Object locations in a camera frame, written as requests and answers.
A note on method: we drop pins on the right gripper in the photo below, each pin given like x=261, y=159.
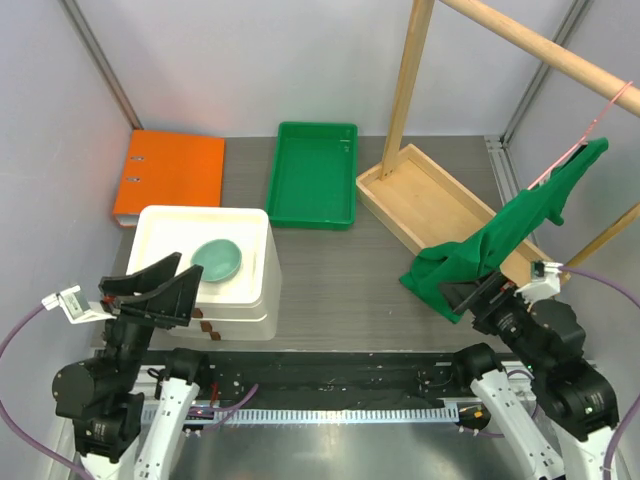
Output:
x=497, y=290

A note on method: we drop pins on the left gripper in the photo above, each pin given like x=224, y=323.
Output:
x=171, y=302

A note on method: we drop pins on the green t shirt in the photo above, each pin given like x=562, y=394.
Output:
x=485, y=251

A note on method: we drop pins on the pink wire hanger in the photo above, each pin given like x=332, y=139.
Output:
x=583, y=140

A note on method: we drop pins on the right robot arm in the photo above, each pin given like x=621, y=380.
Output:
x=545, y=336

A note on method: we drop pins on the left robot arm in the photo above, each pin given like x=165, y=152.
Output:
x=97, y=394

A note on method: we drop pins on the teal ceramic cup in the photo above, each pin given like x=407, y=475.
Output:
x=220, y=260

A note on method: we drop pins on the white stacked containers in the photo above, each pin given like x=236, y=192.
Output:
x=239, y=293

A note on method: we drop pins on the wooden clothes rack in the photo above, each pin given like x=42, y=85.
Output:
x=421, y=203

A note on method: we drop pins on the green plastic tray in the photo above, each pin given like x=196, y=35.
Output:
x=313, y=177

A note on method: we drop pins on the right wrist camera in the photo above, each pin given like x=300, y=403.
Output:
x=545, y=282

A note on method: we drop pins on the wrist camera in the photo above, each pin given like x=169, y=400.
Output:
x=545, y=282
x=77, y=309

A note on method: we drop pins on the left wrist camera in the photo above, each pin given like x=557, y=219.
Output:
x=77, y=309

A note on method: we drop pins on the orange ring binder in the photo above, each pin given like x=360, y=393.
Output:
x=169, y=169

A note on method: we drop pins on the slotted cable duct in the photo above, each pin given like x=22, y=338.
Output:
x=447, y=414

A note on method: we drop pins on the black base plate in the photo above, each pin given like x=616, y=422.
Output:
x=324, y=381

